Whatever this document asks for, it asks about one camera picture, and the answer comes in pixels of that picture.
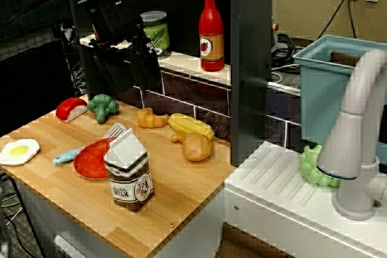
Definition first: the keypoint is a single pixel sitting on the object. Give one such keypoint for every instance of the green toy grapes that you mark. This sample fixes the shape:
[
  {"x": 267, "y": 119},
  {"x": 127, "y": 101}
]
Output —
[{"x": 311, "y": 167}]

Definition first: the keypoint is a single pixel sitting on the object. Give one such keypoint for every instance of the toy fried egg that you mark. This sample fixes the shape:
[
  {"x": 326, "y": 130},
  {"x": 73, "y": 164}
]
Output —
[{"x": 18, "y": 150}]

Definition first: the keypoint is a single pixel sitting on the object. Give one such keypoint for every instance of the blue plastic bin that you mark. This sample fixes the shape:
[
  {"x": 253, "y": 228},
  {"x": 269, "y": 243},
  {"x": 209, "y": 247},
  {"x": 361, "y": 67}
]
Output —
[{"x": 323, "y": 95}]

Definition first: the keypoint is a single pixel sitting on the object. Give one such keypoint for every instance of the dark brown object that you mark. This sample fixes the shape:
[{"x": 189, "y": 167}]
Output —
[{"x": 344, "y": 58}]

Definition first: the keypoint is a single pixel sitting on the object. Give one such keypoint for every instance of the green toy broccoli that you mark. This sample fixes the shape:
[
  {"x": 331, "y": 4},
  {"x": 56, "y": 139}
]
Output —
[{"x": 102, "y": 105}]

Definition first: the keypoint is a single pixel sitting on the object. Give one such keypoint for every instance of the yellow toy corn cob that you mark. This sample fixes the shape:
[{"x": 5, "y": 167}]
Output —
[{"x": 190, "y": 125}]

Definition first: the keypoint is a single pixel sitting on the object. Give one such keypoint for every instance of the green pea can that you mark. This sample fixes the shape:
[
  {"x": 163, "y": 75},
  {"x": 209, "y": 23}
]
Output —
[{"x": 160, "y": 34}]

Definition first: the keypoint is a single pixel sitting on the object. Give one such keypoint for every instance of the red ketchup bottle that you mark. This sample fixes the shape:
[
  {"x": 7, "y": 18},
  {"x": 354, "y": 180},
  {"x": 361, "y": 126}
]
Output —
[{"x": 211, "y": 22}]

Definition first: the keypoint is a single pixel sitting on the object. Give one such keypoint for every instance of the red white sushi piece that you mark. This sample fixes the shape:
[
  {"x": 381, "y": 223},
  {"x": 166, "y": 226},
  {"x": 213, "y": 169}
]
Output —
[{"x": 68, "y": 108}]

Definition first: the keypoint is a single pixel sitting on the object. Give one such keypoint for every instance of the toy croissant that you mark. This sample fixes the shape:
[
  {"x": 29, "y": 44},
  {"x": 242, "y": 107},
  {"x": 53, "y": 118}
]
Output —
[{"x": 148, "y": 119}]

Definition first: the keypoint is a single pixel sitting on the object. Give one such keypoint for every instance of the white tiled shelf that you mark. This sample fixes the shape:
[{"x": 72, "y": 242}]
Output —
[{"x": 187, "y": 64}]

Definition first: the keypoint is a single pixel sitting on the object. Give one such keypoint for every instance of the grey toy faucet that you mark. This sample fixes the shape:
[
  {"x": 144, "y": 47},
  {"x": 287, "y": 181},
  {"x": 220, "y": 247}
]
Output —
[{"x": 353, "y": 95}]

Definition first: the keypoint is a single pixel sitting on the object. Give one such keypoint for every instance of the toy chicken drumstick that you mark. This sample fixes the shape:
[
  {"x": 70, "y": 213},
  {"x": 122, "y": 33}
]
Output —
[{"x": 196, "y": 147}]

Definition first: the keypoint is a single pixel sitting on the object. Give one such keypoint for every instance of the chocolate milk carton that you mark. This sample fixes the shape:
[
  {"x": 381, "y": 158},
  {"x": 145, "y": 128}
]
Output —
[{"x": 130, "y": 176}]

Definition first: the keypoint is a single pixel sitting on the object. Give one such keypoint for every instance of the white toy sink counter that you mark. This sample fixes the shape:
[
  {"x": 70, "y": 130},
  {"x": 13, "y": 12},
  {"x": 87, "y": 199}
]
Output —
[{"x": 272, "y": 197}]

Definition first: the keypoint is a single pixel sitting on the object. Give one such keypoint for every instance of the dark tile backsplash panel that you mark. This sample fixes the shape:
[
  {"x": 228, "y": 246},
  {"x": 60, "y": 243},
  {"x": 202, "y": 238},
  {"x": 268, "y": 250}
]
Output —
[{"x": 196, "y": 104}]

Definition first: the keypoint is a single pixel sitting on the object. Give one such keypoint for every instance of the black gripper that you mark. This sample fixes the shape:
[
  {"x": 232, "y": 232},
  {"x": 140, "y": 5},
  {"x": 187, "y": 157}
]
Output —
[{"x": 115, "y": 16}]

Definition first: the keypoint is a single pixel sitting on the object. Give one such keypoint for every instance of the red round pizza disc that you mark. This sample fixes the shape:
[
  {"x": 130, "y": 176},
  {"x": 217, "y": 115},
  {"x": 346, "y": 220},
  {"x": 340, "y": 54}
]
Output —
[{"x": 89, "y": 161}]

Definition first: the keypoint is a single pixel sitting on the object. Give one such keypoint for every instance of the black upright kitchen panel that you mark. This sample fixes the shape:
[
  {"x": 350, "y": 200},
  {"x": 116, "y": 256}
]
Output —
[{"x": 251, "y": 58}]

